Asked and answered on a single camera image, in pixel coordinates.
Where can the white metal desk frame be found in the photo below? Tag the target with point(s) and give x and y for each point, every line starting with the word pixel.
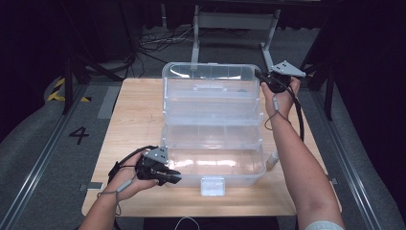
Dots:
pixel 234 20

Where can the person's white sleeve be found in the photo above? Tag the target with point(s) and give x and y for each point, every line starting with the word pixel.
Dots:
pixel 324 225

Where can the person's right hand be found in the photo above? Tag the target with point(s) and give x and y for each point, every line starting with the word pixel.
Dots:
pixel 282 105

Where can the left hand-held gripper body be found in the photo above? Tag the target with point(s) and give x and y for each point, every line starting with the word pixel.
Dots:
pixel 150 169

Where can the yellow black floor tape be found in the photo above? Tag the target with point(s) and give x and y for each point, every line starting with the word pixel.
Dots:
pixel 54 96

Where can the small white bottle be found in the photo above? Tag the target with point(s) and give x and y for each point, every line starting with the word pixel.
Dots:
pixel 272 161

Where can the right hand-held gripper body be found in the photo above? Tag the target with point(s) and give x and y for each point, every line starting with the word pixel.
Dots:
pixel 277 83

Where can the clear plastic storage box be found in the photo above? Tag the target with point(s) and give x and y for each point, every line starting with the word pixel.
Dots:
pixel 212 159

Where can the person's left hand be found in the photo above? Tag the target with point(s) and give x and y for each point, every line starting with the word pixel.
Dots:
pixel 127 174

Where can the person's dark clothing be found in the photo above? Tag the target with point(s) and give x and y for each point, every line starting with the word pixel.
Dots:
pixel 223 224

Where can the black tripod stand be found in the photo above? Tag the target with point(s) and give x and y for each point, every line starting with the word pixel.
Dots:
pixel 67 86
pixel 328 96

